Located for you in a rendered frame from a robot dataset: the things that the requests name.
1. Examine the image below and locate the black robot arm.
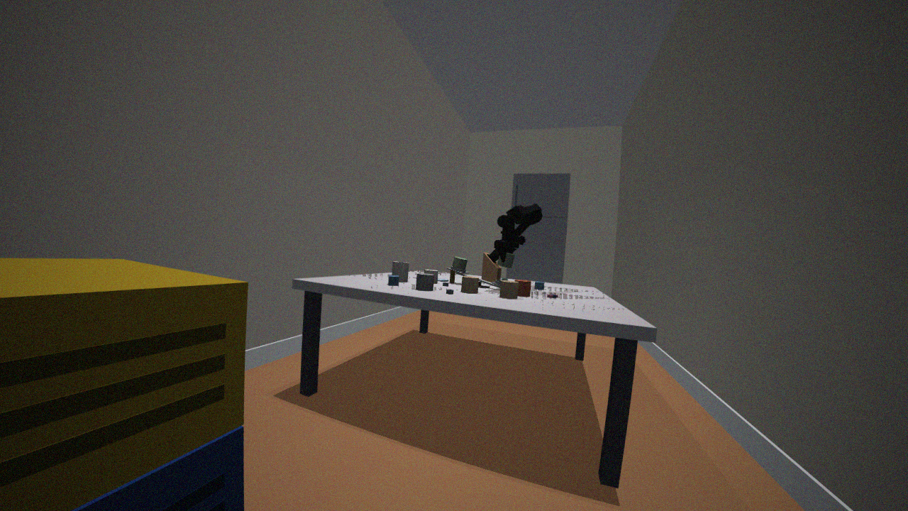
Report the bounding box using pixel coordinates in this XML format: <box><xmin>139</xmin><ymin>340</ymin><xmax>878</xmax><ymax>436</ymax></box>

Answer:
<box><xmin>487</xmin><ymin>204</ymin><xmax>543</xmax><ymax>263</ymax></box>

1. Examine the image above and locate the grey balance beam with round pans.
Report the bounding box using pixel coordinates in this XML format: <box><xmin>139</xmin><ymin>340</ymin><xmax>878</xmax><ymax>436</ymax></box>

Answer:
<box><xmin>447</xmin><ymin>266</ymin><xmax>501</xmax><ymax>288</ymax></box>

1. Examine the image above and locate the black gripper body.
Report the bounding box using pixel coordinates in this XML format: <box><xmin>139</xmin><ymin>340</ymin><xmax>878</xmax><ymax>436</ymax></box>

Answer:
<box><xmin>494</xmin><ymin>229</ymin><xmax>519</xmax><ymax>248</ymax></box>

